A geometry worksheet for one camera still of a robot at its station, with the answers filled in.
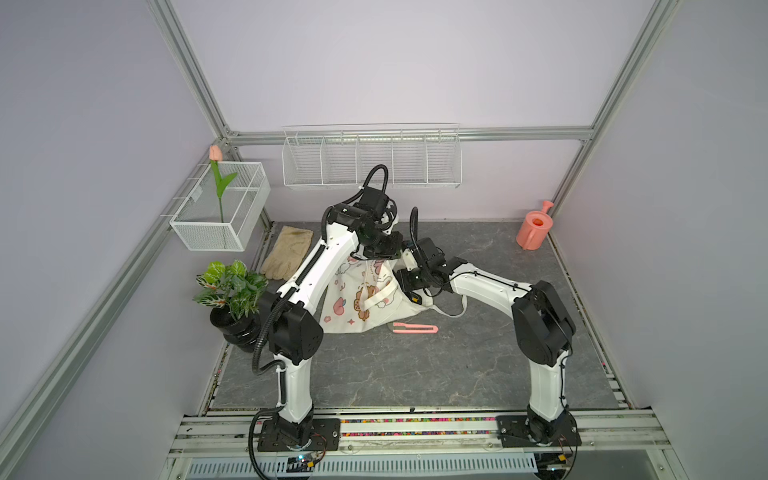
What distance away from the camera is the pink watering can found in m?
1.07

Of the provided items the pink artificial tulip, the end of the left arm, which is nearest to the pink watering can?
the end of the left arm

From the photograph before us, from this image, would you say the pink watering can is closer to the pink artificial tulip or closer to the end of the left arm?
the end of the left arm
